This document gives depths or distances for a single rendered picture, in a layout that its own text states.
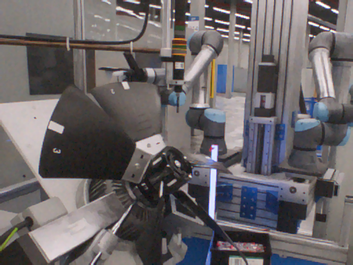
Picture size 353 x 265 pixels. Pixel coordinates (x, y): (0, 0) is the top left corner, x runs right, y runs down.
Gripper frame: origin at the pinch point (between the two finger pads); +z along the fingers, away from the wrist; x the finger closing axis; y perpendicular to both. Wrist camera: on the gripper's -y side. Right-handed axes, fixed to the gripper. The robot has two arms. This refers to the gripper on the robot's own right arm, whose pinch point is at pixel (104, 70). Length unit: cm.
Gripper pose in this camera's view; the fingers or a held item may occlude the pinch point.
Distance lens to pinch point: 176.8
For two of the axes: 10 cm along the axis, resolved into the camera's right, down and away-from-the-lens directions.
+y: -1.4, 9.3, 3.3
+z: -7.5, 1.2, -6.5
